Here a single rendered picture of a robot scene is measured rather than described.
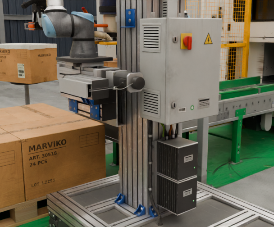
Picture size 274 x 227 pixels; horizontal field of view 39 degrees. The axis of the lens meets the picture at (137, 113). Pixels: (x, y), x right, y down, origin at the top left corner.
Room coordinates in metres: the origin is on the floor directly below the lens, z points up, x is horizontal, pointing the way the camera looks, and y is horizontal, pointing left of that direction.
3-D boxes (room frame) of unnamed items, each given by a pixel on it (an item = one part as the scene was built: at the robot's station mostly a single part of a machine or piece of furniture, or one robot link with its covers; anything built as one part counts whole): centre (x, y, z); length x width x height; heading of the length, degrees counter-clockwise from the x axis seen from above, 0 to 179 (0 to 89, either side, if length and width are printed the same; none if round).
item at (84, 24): (2.08, 0.29, 1.20); 0.13 x 0.12 x 0.14; 113
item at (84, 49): (2.08, 0.28, 1.09); 0.15 x 0.15 x 0.10
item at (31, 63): (4.32, 1.25, 0.82); 0.60 x 0.40 x 0.40; 58
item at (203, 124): (2.75, -0.48, 0.50); 0.07 x 0.07 x 1.00; 38
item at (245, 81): (3.94, -0.76, 0.60); 1.60 x 0.10 x 0.09; 128
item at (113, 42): (2.82, 0.10, 1.10); 0.34 x 0.10 x 0.05; 128
